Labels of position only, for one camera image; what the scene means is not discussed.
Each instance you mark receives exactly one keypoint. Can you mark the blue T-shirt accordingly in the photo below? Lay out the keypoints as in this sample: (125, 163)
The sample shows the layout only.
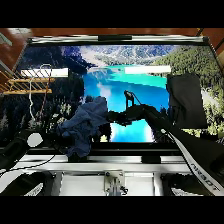
(85, 121)

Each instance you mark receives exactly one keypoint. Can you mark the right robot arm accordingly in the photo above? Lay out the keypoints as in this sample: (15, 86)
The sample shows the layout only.
(186, 143)

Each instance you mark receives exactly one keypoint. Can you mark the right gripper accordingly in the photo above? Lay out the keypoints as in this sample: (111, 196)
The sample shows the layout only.
(120, 118)

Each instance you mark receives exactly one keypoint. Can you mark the black garment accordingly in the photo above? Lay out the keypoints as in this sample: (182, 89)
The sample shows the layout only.
(186, 100)

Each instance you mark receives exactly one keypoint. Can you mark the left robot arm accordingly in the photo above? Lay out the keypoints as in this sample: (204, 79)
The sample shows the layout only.
(16, 145)

